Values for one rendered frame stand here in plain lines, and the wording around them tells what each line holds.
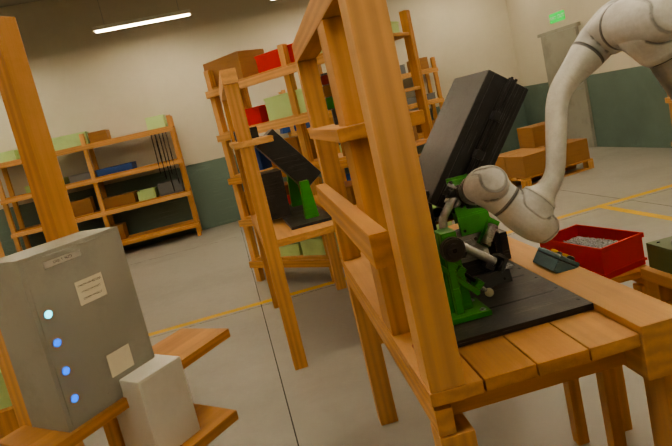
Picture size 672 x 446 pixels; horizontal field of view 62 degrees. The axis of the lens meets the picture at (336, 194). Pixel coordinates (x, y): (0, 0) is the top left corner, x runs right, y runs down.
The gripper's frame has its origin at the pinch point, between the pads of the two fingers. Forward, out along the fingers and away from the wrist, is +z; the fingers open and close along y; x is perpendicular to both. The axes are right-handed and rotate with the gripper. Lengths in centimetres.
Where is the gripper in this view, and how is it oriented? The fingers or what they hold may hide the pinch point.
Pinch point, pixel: (453, 200)
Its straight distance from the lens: 197.4
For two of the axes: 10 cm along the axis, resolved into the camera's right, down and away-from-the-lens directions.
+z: -0.7, 1.5, 9.9
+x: -5.1, 8.5, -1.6
